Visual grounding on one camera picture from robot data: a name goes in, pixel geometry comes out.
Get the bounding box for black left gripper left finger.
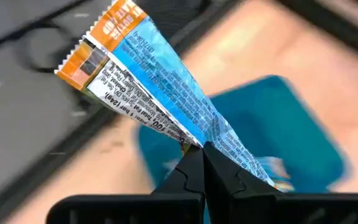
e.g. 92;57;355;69
152;144;205;195

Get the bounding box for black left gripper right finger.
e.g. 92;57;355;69
203;142;281;224

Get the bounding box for blue granola bar orange ends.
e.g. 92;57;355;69
54;0;291;190

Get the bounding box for blue plastic bin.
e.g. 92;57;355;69
137;74;349;195

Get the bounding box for black cable coil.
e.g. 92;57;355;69
16;20;85;74

